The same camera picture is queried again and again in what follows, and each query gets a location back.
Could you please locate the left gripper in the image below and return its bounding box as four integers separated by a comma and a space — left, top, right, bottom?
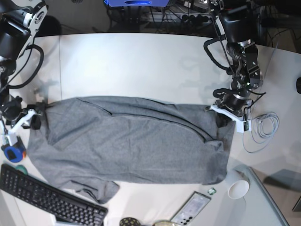
205, 93, 252, 133

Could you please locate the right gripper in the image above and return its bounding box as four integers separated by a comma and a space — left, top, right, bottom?
0, 96, 46, 146

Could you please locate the grey t-shirt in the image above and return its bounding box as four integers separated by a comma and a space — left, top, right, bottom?
27, 97, 235, 204

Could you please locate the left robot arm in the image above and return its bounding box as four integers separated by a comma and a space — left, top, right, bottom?
204, 0, 263, 133

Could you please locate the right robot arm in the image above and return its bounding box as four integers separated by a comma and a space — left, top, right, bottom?
0, 0, 48, 146

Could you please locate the blue orange tape measure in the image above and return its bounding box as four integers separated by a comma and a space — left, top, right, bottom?
1, 144, 26, 163

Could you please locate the green round object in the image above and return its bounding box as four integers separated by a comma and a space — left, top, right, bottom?
16, 165, 28, 175

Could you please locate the black round object at edge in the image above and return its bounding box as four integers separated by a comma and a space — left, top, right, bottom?
296, 77, 301, 94

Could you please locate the white paper cup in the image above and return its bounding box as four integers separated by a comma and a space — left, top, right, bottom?
224, 170, 250, 200

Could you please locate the small green white chip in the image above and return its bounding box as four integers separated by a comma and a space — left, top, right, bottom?
207, 187, 217, 195

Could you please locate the glass side table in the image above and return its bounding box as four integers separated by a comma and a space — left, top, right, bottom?
235, 164, 301, 226

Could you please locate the black computer keyboard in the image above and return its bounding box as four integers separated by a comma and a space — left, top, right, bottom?
0, 164, 108, 226

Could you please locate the smartphone in clear case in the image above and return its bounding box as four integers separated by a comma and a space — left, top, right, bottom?
170, 192, 211, 226

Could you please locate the gold rimmed round tin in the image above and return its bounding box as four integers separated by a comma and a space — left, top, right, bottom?
153, 220, 176, 226

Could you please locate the blue box with hole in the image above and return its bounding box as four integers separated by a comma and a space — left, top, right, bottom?
104, 0, 170, 7

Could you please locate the black gold dotted round object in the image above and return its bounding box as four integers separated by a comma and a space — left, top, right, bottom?
119, 218, 141, 226

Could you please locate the white coiled cable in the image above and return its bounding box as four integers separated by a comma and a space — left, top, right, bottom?
242, 112, 280, 154

